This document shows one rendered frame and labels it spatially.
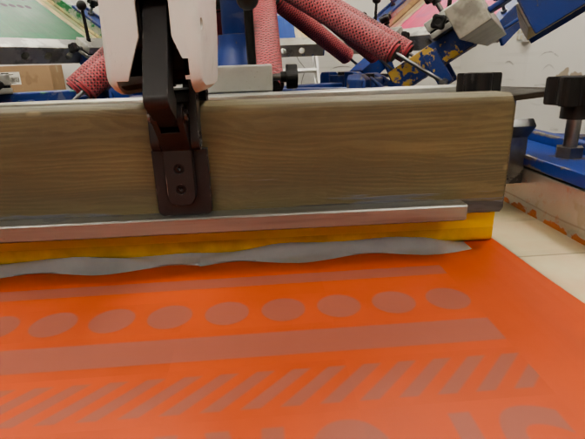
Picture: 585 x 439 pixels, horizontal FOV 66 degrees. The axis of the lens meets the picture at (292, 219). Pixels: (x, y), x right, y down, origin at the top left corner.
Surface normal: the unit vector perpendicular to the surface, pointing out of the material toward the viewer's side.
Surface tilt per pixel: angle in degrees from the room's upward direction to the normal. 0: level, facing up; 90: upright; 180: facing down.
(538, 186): 90
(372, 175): 90
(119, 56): 90
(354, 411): 0
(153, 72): 61
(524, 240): 0
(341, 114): 90
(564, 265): 0
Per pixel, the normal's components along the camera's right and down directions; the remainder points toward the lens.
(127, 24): 0.00, 0.29
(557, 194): -1.00, 0.06
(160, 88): 0.04, -0.17
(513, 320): -0.04, -0.94
